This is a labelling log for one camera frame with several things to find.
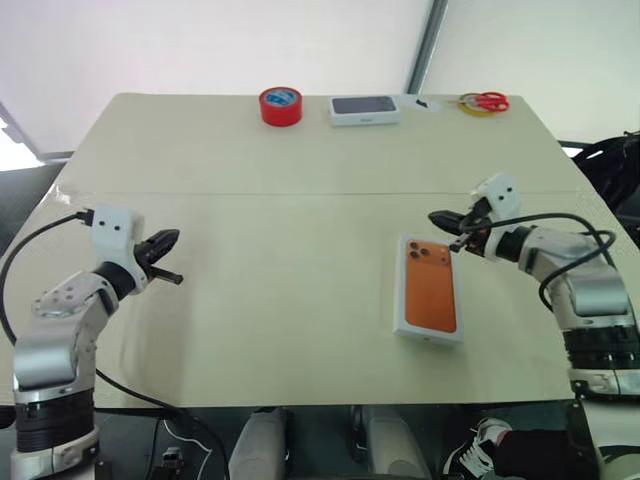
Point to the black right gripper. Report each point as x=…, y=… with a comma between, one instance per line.
x=479, y=240

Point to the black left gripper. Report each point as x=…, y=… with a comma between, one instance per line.
x=146, y=257

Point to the orange phone box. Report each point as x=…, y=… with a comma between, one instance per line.
x=430, y=300

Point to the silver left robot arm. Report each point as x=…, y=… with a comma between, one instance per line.
x=45, y=355

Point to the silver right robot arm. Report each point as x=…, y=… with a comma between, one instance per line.
x=595, y=295

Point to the white box with dark phone print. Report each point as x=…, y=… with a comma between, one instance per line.
x=365, y=106

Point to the thin yellow tape roll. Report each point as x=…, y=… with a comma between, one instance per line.
x=469, y=111

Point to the small white and black card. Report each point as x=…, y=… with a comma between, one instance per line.
x=425, y=104

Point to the red scissors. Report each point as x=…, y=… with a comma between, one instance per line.
x=495, y=104

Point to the black bag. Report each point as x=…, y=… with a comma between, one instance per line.
x=615, y=165

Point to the red tape roll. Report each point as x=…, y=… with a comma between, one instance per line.
x=280, y=117

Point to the small black device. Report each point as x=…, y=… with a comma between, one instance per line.
x=170, y=462

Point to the grey rounded shell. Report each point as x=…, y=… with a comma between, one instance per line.
x=395, y=445
x=260, y=445

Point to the black and white sneaker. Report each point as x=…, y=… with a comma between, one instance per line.
x=475, y=450

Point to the black trouser leg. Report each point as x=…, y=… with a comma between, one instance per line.
x=535, y=447

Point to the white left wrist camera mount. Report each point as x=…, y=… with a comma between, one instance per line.
x=117, y=235

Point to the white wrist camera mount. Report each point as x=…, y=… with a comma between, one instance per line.
x=502, y=197
x=117, y=235

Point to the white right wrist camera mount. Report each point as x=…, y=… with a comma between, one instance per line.
x=502, y=197

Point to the grey window post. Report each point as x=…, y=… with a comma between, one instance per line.
x=429, y=45

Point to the white window frame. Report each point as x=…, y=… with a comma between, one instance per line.
x=20, y=137

